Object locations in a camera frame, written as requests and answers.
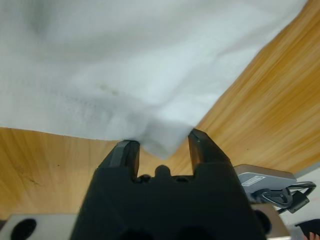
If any black base power cable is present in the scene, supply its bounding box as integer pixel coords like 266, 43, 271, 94
253, 181, 318, 215

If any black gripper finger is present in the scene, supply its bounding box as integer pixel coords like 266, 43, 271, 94
187, 128, 234, 176
99, 139, 141, 182

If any grey base plate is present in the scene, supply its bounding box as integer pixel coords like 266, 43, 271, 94
233, 163, 298, 202

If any white t-shirt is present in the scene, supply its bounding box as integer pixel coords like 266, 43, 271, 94
0, 0, 311, 161

